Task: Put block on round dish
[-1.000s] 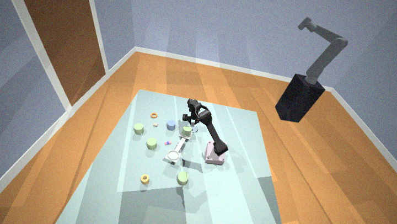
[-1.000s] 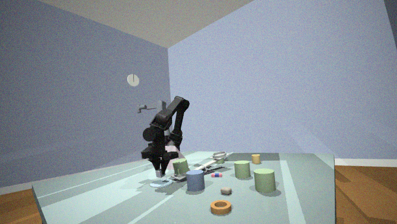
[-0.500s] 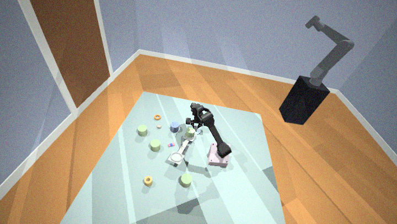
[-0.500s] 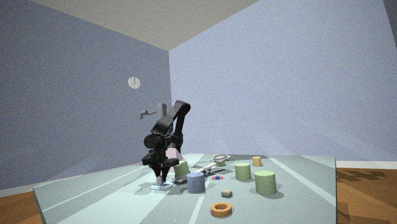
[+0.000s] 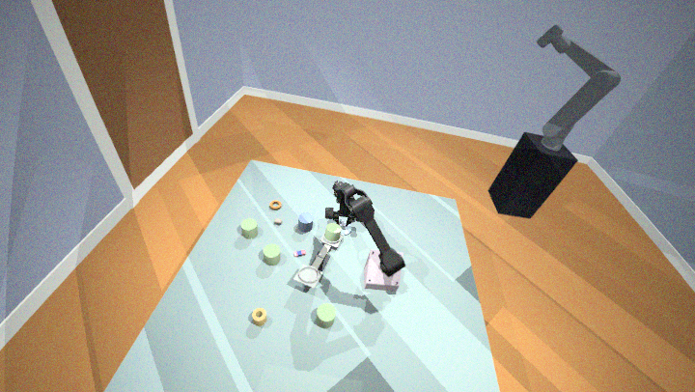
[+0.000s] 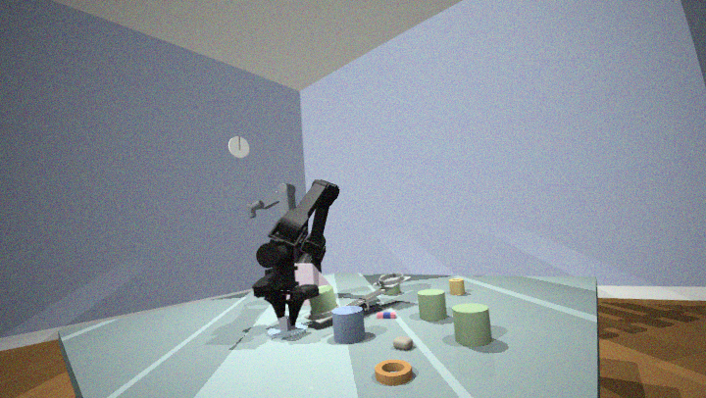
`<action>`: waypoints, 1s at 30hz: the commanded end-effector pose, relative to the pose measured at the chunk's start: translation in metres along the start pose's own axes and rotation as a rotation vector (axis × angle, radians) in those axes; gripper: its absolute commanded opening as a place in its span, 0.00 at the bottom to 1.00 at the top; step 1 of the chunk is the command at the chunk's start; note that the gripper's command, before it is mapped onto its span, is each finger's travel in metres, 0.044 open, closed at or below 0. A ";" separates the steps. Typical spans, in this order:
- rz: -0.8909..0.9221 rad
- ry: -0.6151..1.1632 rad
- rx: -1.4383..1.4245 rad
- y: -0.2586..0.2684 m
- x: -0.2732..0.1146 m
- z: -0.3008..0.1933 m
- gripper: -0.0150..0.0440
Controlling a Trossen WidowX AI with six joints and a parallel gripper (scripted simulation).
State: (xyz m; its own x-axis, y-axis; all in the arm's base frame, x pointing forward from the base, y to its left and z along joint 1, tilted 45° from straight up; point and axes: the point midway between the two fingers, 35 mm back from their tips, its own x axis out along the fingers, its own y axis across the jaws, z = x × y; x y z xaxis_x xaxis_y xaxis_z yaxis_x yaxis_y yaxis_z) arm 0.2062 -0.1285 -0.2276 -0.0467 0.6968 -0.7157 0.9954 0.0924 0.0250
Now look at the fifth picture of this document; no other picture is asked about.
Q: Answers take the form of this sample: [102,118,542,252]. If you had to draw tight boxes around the small yellow cylinder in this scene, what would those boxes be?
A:
[252,308,267,326]

